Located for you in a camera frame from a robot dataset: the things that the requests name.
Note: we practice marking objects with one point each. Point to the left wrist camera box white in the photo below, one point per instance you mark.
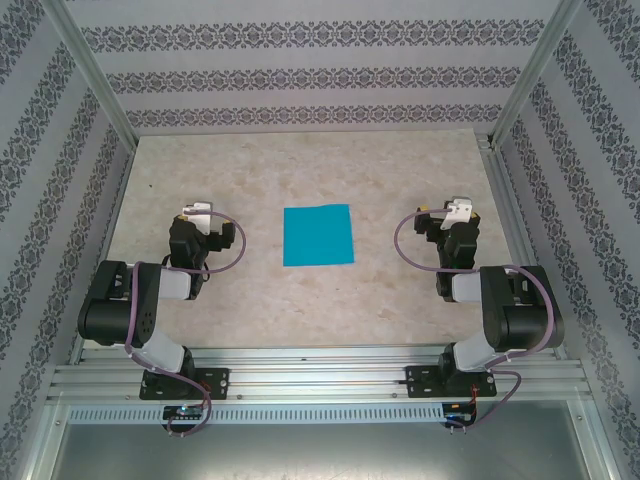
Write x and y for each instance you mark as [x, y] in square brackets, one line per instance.
[200, 215]

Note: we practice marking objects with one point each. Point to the aluminium mounting rail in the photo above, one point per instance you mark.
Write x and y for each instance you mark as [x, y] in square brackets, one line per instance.
[320, 372]

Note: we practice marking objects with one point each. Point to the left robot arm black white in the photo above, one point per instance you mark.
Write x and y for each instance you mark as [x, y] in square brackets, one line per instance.
[150, 300]

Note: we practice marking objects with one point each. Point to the grey metal panel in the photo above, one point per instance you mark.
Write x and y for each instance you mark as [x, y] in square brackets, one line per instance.
[320, 455]

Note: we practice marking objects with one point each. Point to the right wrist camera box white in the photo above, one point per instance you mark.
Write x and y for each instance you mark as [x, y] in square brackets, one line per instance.
[457, 212]

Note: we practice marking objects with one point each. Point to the aluminium frame post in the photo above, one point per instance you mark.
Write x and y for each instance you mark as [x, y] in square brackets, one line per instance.
[90, 67]
[537, 67]

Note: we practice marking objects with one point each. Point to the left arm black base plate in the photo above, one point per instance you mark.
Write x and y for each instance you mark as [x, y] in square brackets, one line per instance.
[215, 382]

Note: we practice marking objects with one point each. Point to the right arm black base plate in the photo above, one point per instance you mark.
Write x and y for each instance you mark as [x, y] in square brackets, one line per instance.
[417, 382]

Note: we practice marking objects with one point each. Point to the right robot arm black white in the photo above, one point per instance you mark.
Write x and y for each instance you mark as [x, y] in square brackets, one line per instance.
[520, 310]

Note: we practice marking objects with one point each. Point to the aluminium side rail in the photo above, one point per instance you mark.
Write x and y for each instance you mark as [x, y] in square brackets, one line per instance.
[504, 200]
[112, 210]

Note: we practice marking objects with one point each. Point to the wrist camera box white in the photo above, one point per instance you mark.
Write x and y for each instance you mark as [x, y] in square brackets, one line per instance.
[200, 215]
[457, 212]

